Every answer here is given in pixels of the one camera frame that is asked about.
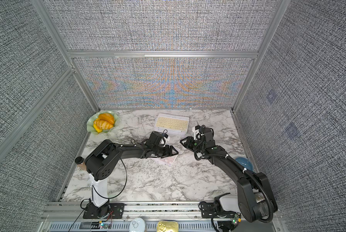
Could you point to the yellow keyboard mid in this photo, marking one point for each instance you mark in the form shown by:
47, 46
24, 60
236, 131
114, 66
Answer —
172, 124

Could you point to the aluminium front rail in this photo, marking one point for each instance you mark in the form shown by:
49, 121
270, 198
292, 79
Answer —
68, 217

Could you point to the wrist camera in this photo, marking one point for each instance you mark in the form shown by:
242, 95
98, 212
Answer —
203, 132
158, 139

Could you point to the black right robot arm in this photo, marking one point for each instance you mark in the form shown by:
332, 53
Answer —
254, 194

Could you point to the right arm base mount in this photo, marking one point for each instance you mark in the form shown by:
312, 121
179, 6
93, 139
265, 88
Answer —
223, 212

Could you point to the orange bread pastry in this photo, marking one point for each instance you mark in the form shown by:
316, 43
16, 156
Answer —
105, 121

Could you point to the green leaf-shaped plate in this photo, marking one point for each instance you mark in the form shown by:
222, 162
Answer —
90, 127

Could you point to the blue bowl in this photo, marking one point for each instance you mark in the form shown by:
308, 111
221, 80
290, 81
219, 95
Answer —
245, 163

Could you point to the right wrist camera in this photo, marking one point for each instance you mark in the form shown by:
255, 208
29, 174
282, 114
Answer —
203, 132

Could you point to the pink keyboard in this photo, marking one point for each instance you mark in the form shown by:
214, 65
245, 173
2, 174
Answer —
169, 161

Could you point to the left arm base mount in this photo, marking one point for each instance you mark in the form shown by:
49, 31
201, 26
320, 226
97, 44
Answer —
106, 211

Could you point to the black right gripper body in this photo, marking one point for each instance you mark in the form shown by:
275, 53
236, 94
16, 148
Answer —
199, 147

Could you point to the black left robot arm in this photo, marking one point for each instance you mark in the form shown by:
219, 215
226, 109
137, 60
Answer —
102, 161

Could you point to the gold metal tin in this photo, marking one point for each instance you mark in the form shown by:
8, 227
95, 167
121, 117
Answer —
167, 226

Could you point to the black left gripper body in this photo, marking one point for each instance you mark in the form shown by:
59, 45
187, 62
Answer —
161, 152

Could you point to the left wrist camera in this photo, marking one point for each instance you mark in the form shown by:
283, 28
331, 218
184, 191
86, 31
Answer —
158, 139

